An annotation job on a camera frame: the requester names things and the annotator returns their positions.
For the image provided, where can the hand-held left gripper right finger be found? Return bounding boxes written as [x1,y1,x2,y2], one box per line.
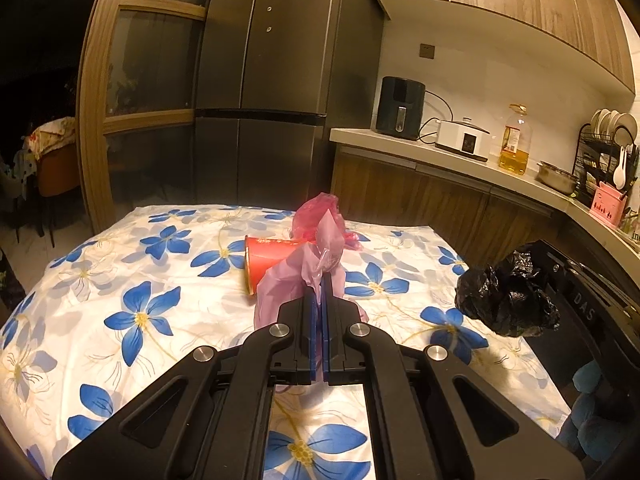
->
[321,274,586,480]

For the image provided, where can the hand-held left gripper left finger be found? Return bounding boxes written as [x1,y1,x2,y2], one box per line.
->
[52,274,322,480]

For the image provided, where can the pink plastic bag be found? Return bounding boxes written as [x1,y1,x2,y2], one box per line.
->
[254,210,371,331]

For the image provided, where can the red paper cup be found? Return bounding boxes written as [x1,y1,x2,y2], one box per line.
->
[243,235,313,297]

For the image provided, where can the blue trash bin bag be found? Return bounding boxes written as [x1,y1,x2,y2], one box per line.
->
[555,360,621,461]

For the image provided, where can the black plastic bag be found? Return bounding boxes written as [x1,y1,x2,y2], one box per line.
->
[455,242,562,338]

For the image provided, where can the magenta plastic bag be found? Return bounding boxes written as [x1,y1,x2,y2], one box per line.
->
[290,192,362,253]

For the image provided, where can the pink utensil holder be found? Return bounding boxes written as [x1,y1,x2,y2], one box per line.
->
[590,182,627,226]

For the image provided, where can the metal pot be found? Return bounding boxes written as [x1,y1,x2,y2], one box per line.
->
[536,161,581,196]

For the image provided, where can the white plastic spoon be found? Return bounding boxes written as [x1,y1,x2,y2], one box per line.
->
[612,145,628,191]

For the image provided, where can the black dish rack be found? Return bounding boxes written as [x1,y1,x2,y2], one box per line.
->
[575,109,640,211]

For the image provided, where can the wooden base cabinet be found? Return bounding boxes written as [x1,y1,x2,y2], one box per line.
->
[331,142,571,273]

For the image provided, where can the cooking oil bottle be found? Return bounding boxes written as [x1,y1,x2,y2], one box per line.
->
[498,104,531,176]

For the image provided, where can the row of white plates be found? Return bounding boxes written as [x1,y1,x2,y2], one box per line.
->
[590,109,640,147]

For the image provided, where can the blue floral tablecloth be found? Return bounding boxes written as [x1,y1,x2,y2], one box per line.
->
[0,204,573,480]

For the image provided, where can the white electric cooker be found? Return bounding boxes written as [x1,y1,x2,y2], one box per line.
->
[436,117,492,162]

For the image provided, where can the black air fryer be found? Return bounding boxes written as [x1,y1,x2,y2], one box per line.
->
[376,76,427,141]

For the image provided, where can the wooden framed glass door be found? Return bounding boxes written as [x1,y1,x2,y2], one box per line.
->
[75,0,221,233]

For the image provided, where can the dark grey refrigerator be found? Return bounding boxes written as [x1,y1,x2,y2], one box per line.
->
[192,0,386,211]

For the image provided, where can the orange chair with cloth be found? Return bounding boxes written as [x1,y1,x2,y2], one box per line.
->
[22,117,82,200]

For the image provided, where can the wooden upper cabinet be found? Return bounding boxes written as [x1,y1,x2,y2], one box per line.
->
[372,0,637,95]

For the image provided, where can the appliance power cable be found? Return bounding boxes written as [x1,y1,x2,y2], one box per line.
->
[419,91,456,143]

